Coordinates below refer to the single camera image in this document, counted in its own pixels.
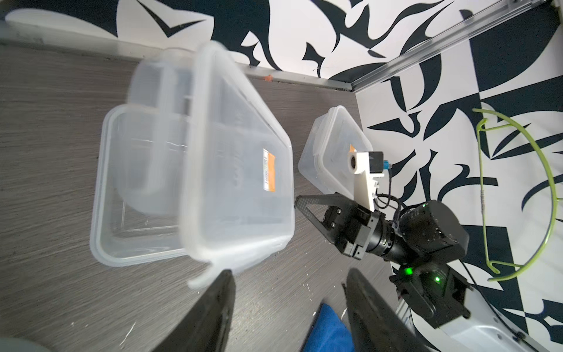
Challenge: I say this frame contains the aluminium frame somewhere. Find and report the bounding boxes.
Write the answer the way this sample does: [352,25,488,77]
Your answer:
[1,1,539,90]

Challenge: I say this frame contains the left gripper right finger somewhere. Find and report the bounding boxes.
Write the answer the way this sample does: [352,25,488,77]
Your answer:
[345,268,428,351]

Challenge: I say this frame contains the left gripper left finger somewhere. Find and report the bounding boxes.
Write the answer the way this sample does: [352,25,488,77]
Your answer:
[154,270,236,351]

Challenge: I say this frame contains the clear rectangular lunch box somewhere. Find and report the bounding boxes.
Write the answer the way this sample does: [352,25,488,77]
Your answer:
[298,106,372,198]
[89,41,295,289]

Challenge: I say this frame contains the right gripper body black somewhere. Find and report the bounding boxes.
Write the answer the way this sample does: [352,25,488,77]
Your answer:
[323,206,383,260]

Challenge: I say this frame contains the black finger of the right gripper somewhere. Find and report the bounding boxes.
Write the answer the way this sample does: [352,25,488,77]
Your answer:
[294,193,356,240]

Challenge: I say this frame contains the round clear container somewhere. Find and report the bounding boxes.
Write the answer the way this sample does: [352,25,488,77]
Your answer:
[0,337,51,352]

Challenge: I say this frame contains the blue cleaning cloth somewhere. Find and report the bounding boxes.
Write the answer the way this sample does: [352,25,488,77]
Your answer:
[303,304,355,352]

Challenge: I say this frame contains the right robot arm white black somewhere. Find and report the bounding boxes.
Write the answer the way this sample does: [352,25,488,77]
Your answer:
[295,194,542,351]

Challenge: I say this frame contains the green clothes hanger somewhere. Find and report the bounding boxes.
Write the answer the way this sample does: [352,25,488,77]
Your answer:
[473,109,562,282]

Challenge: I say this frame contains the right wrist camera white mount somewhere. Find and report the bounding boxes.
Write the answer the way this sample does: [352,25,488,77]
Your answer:
[348,151,391,212]

